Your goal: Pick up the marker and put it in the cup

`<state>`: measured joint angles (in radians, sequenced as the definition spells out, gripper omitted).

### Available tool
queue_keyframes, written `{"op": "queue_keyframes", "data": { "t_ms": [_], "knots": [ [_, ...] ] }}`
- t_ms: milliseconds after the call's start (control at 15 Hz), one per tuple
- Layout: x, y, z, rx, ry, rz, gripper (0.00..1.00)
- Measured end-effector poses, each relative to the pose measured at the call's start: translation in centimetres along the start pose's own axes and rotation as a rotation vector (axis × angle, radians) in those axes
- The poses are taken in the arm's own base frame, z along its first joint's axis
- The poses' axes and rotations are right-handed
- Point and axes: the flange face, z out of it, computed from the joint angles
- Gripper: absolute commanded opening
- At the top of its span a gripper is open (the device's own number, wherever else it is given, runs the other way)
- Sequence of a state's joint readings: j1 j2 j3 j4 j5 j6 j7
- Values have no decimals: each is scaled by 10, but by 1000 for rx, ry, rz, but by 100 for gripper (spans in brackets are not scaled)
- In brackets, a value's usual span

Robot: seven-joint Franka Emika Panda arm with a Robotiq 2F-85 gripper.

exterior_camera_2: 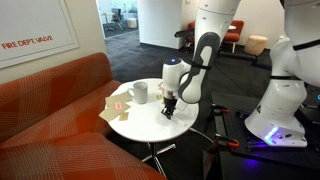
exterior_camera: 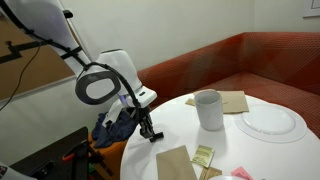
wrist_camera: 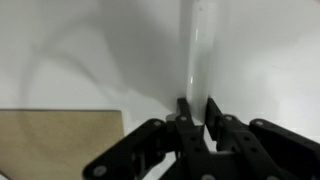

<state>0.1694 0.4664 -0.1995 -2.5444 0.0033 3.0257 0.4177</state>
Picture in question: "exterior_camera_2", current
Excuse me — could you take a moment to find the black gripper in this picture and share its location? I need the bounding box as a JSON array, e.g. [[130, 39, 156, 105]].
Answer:
[[161, 89, 179, 120]]

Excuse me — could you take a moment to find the white marker with black cap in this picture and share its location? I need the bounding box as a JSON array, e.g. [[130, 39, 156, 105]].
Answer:
[[169, 115, 186, 127]]

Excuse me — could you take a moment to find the white ceramic mug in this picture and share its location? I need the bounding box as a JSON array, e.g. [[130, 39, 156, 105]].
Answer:
[[126, 80, 149, 105]]

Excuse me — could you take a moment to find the small brown paper packet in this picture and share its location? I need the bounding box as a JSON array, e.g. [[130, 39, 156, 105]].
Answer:
[[118, 112, 130, 122]]

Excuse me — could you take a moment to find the brown paper napkin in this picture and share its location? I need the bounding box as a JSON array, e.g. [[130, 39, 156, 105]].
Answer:
[[105, 91, 134, 109]]

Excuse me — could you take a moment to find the beige napkin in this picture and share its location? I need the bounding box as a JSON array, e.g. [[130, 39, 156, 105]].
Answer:
[[98, 102, 132, 123]]

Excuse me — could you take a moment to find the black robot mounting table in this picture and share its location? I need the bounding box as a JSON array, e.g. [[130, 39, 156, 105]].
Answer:
[[203, 91, 320, 180]]

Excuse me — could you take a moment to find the white round ottoman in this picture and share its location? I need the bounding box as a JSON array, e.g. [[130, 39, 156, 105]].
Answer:
[[126, 17, 138, 29]]

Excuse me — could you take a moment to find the red background lounge sofa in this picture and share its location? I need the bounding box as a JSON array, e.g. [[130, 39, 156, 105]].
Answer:
[[185, 19, 245, 54]]

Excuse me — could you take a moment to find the dark office chair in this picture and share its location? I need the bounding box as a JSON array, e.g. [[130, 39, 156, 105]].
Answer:
[[111, 8, 126, 32]]

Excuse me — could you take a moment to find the beige round ottoman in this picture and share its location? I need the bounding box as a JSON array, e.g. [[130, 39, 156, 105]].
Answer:
[[244, 34, 269, 56]]

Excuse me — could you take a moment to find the orange-red patterned sofa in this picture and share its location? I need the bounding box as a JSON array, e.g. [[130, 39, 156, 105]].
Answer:
[[0, 51, 168, 180]]

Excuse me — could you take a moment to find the chrome table pedestal base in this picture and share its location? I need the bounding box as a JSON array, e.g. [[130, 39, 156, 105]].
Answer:
[[141, 127, 214, 178]]

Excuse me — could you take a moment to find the orange-handled black clamp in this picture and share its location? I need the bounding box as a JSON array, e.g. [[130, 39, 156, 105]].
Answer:
[[209, 103, 231, 116], [214, 133, 240, 149]]

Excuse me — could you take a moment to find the black stereo camera bar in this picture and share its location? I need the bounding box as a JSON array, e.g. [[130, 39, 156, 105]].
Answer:
[[174, 28, 196, 38]]

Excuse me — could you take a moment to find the white framed wall sign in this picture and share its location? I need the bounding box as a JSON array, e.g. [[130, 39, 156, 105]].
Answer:
[[0, 0, 81, 70]]

